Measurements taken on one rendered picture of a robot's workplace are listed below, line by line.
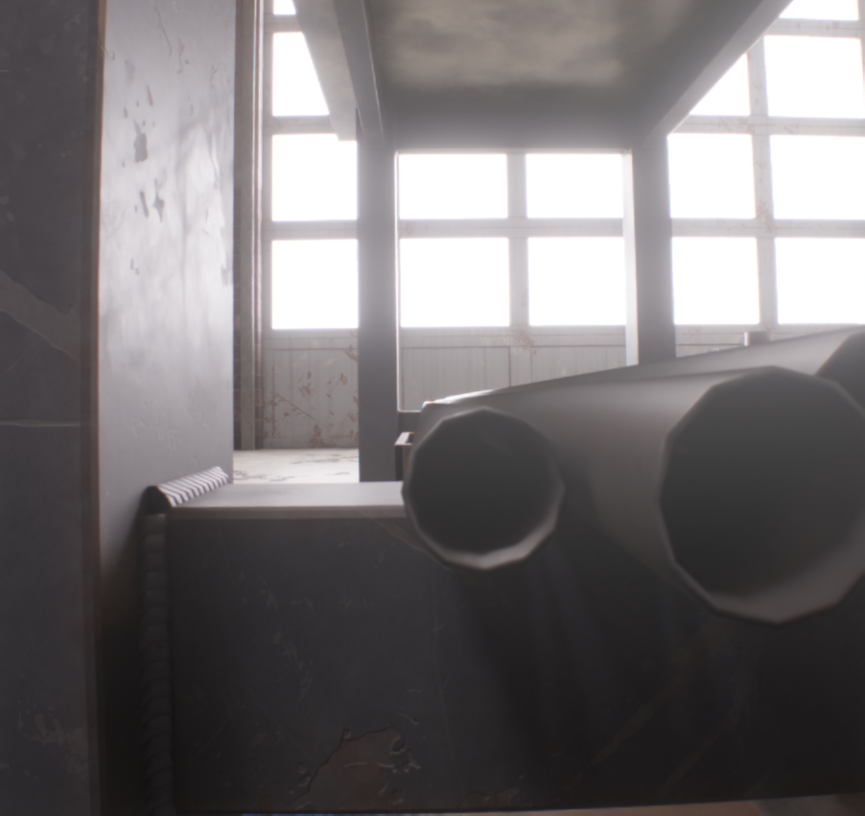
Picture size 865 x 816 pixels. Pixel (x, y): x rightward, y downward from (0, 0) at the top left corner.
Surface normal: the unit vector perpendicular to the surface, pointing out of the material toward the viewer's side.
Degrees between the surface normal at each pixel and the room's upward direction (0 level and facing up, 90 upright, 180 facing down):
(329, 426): 90
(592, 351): 90
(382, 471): 90
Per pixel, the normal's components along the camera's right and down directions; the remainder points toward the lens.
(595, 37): 0.01, 1.00
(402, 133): 0.01, -0.03
